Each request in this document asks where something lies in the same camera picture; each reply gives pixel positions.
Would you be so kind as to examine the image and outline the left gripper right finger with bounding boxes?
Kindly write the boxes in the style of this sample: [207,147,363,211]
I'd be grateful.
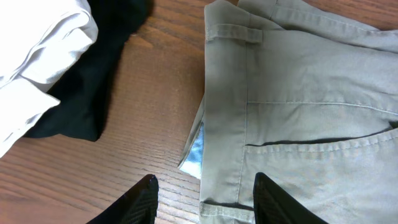
[253,172,327,224]

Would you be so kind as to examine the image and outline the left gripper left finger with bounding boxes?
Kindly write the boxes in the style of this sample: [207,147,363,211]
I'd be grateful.
[87,174,159,224]

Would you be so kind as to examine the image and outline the khaki green shorts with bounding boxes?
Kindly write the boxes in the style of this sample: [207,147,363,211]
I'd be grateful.
[180,1,397,223]

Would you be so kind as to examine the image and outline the folded black cloth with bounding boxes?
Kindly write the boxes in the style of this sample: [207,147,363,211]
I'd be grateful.
[25,0,154,141]

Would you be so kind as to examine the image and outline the folded white cloth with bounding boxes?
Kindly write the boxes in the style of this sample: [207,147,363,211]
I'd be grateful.
[1,0,98,155]

